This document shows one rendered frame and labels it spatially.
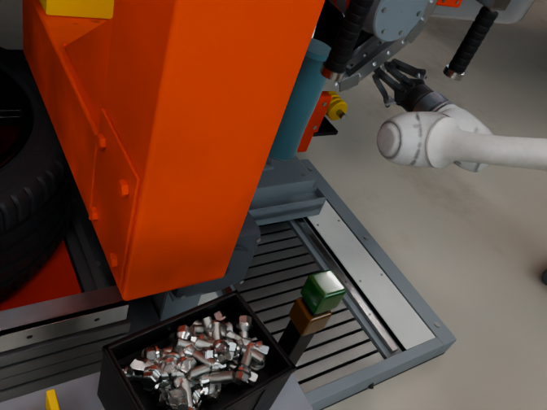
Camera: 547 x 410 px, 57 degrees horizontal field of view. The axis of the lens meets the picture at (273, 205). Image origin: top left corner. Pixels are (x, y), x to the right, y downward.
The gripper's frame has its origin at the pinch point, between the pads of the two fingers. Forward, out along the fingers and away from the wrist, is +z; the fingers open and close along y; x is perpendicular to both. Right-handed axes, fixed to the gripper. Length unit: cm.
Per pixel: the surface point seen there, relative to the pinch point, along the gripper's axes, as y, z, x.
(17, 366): -89, -39, 41
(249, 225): -49, -28, 16
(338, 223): -32, -7, -47
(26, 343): -84, -38, 44
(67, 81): -54, -14, 59
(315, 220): -38, -4, -41
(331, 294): -41, -62, 44
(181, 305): -74, -26, 4
